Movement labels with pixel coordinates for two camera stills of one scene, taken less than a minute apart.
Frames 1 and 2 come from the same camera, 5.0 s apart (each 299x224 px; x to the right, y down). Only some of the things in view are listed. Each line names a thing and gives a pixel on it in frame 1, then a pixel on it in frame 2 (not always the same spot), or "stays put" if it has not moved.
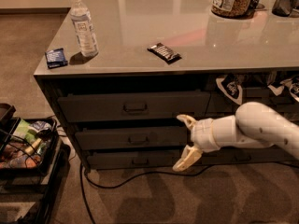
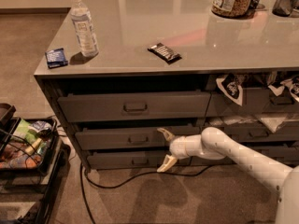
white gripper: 202,134 to 177,147
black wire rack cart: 33,164 stays put
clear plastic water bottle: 80,19 stays put
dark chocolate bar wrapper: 164,52 stays put
